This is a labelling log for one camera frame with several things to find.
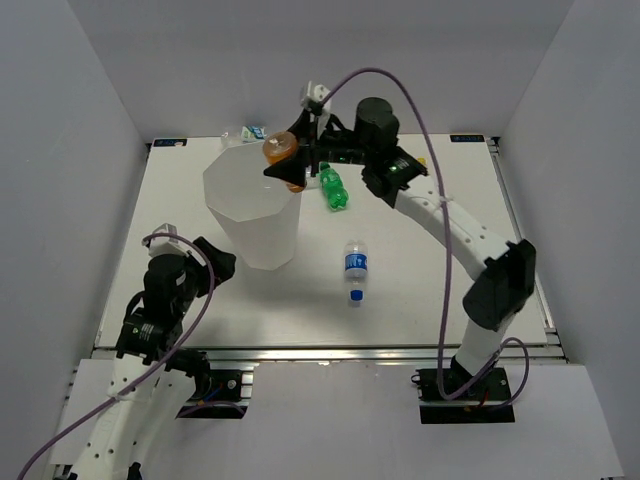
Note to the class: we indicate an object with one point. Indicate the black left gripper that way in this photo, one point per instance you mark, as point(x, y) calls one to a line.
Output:
point(223, 262)

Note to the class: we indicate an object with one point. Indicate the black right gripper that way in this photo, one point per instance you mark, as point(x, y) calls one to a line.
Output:
point(294, 170)

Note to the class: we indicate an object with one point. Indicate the orange juice bottle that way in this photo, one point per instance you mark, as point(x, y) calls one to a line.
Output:
point(280, 145)

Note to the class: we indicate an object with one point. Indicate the green plastic bottle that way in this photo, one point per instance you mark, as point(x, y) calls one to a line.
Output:
point(332, 187)

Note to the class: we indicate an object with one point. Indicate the white label clear bottle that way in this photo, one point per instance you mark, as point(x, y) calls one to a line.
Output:
point(239, 135)

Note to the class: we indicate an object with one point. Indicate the translucent white bin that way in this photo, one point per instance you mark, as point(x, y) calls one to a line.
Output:
point(259, 214)

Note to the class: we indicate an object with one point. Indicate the blue label clear bottle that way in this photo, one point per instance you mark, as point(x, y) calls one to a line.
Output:
point(355, 272)

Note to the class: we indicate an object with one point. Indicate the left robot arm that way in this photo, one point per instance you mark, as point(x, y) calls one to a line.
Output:
point(153, 377)

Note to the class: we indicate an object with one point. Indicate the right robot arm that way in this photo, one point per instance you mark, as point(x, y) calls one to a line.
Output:
point(502, 271)

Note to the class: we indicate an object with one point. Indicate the dark table corner sticker left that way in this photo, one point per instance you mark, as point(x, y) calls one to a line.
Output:
point(169, 142)

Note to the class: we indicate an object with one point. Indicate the dark table corner sticker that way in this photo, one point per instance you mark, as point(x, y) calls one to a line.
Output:
point(169, 142)
point(467, 138)

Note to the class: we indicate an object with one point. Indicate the dark table corner sticker right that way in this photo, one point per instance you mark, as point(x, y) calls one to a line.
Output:
point(467, 138)

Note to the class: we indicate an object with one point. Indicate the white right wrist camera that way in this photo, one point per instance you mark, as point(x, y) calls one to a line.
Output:
point(315, 96)

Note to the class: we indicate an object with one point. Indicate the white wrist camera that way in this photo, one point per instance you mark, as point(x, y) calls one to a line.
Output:
point(315, 96)
point(163, 241)

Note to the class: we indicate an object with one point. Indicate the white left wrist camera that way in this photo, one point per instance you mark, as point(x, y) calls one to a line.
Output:
point(163, 241)

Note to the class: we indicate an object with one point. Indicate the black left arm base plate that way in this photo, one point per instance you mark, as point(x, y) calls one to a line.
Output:
point(224, 395)

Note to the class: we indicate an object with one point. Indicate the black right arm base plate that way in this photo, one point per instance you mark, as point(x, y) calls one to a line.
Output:
point(481, 404)

